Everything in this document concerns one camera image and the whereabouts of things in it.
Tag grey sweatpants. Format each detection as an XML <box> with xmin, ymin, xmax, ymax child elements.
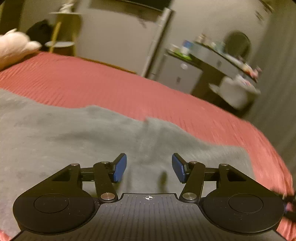
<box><xmin>1</xmin><ymin>90</ymin><xmax>254</xmax><ymax>237</ymax></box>

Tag grey upholstered chair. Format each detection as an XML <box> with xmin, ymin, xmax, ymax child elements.
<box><xmin>209</xmin><ymin>75</ymin><xmax>261</xmax><ymax>110</ymax></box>

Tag pink ribbed bedspread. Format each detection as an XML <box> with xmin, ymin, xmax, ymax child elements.
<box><xmin>0</xmin><ymin>51</ymin><xmax>295</xmax><ymax>241</ymax></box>

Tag pink toy on desk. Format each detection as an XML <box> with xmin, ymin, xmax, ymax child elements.
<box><xmin>250</xmin><ymin>66</ymin><xmax>262</xmax><ymax>79</ymax></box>

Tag grey vanity desk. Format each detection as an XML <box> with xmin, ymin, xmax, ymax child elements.
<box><xmin>191</xmin><ymin>39</ymin><xmax>260</xmax><ymax>83</ymax></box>

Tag grey drawer cabinet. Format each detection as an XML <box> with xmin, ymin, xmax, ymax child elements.
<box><xmin>150</xmin><ymin>50</ymin><xmax>203</xmax><ymax>94</ymax></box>

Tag round vanity mirror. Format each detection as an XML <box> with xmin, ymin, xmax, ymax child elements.
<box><xmin>224</xmin><ymin>31</ymin><xmax>251</xmax><ymax>60</ymax></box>

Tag yellow white side table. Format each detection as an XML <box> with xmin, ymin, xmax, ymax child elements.
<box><xmin>45</xmin><ymin>1</ymin><xmax>82</xmax><ymax>56</ymax></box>

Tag green item on cabinet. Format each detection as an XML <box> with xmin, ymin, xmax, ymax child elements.
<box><xmin>167</xmin><ymin>50</ymin><xmax>192</xmax><ymax>61</ymax></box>

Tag pink plush pillow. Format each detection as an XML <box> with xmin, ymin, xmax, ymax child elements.
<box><xmin>0</xmin><ymin>29</ymin><xmax>42</xmax><ymax>70</ymax></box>

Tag white blue container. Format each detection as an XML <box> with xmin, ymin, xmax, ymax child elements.
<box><xmin>180</xmin><ymin>40</ymin><xmax>193</xmax><ymax>55</ymax></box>

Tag black bag on floor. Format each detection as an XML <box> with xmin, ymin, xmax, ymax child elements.
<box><xmin>26</xmin><ymin>20</ymin><xmax>53</xmax><ymax>51</ymax></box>

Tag white door frame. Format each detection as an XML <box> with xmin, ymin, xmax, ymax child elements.
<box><xmin>140</xmin><ymin>8</ymin><xmax>171</xmax><ymax>78</ymax></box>

